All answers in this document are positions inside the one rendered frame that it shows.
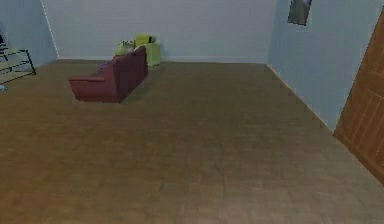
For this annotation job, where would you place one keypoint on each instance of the green armchair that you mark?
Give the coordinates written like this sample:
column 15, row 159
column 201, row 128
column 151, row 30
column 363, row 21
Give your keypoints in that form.
column 153, row 53

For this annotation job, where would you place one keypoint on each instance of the dark red sofa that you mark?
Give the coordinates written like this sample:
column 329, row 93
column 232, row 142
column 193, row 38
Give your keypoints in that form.
column 113, row 80

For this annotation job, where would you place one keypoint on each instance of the yellow-green cushion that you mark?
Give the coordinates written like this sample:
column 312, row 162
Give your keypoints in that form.
column 142, row 39

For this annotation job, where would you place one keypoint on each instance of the white patterned cushion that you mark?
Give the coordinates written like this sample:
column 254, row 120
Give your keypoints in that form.
column 127, row 46

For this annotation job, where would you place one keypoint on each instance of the purple cushion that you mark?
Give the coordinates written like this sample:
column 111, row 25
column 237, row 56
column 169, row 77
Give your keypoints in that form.
column 105, row 65

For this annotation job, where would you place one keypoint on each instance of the brown wooden room door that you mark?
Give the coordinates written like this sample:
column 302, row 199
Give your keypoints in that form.
column 365, row 110

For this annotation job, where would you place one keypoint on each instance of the black metal shelf rack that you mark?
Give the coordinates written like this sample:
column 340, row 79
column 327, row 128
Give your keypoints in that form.
column 13, row 63

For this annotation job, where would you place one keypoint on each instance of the dark framed wall picture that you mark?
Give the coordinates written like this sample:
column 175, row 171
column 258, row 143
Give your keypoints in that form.
column 299, row 11

